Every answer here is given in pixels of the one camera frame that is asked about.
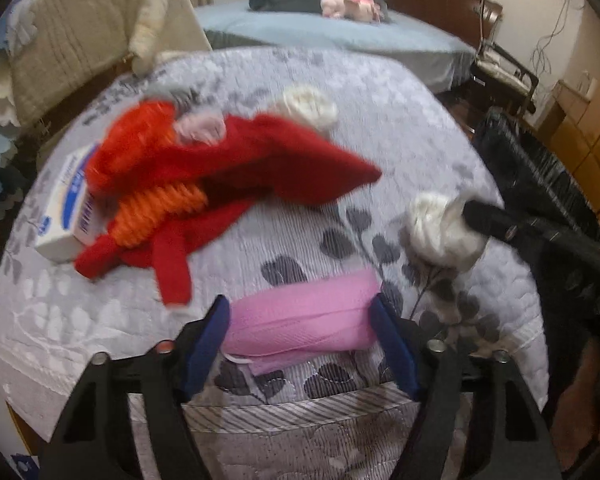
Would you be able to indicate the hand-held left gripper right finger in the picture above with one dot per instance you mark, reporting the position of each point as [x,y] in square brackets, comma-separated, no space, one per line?
[395,350]

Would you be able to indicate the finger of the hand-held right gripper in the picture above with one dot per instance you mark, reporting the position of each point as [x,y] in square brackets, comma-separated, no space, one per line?
[490,220]

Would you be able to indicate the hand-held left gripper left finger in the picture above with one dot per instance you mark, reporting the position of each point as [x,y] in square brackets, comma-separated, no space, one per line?
[207,345]

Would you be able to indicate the black bag trash bin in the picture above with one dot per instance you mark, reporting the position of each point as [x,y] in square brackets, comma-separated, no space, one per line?
[530,170]

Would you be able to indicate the pink face mask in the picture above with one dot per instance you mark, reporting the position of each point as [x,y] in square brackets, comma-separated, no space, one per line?
[300,315]

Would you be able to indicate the orange foam net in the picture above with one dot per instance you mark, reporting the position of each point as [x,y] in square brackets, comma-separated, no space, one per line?
[155,210]

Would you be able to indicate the white and blue box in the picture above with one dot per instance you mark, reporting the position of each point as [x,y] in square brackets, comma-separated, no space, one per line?
[60,215]

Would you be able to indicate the red knit cloth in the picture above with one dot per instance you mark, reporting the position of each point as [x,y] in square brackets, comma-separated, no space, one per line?
[280,160]

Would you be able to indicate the wooden cabinet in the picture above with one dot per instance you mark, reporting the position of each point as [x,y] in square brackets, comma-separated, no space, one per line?
[590,160]

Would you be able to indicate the black chair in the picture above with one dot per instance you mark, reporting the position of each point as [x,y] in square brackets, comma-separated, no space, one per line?
[505,75]

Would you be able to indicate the grey leaf printed quilt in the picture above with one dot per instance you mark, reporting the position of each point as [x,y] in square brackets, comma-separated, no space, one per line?
[380,110]

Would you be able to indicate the pale pink sock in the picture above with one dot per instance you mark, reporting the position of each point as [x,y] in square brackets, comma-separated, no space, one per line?
[200,129]

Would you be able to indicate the dark wooden headboard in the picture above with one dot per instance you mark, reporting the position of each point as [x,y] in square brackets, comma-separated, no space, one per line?
[430,5]

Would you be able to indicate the grey-blue bed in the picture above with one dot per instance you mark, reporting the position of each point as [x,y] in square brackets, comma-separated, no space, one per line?
[330,30]

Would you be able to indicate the pink plush toy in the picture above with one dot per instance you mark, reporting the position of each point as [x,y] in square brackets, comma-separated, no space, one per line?
[347,6]

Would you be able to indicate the beige blanket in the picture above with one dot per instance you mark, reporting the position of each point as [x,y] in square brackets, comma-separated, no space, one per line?
[70,35]

